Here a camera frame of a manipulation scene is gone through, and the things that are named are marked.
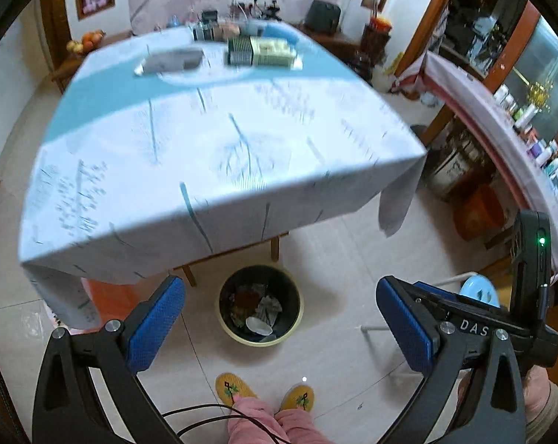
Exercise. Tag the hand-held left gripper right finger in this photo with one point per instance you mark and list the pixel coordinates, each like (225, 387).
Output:
(406, 328)

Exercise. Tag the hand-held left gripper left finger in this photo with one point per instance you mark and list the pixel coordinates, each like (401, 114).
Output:
(156, 323)

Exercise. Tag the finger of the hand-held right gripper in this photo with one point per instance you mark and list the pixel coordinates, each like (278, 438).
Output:
(438, 296)

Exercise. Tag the black trash bin yellow rim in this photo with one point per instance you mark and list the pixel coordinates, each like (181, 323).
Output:
(288, 286)

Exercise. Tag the green and cream chocolate box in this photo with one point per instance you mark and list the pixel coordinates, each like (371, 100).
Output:
(260, 53)

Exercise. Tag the person's right hand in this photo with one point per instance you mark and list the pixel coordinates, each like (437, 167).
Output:
(542, 393)

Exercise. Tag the blue plastic stool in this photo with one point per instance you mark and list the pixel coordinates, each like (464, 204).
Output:
(480, 289)

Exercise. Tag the orange plastic basin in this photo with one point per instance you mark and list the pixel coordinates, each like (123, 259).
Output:
(480, 212)

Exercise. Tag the yellow embroidered slipper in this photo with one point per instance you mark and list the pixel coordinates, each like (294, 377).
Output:
(232, 391)
(298, 398)

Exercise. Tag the metal pot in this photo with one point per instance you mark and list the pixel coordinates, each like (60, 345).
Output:
(447, 171)

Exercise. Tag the pink trousers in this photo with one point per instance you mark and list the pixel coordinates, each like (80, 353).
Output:
(251, 421)

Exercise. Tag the row of bottles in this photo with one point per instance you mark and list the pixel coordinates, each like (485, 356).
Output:
(524, 115)

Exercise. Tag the side table with pink cloth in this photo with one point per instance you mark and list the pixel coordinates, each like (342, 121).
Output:
(473, 101)

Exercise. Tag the dark ceramic jar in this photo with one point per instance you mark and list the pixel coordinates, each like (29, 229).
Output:
(362, 67)

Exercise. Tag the wooden glass cabinet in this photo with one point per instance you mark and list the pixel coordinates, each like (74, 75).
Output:
(491, 9)

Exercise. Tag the silver cardboard box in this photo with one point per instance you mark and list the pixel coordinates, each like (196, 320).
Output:
(172, 61)

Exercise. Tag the low wooden cabinet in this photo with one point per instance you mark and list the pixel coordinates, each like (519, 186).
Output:
(68, 67)

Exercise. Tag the fruit bowl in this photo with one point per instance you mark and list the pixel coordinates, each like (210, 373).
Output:
(90, 39)

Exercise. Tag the small dark green box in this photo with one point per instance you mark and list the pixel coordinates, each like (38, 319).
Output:
(204, 31)

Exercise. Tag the beige snack bag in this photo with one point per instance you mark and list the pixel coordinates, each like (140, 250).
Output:
(227, 30)

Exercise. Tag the dark green bag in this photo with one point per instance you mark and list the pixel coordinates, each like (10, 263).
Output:
(323, 16)

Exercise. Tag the blue face mask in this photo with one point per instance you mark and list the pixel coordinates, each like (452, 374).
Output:
(279, 32)

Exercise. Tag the wooden table frame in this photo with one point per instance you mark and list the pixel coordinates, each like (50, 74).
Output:
(274, 247)

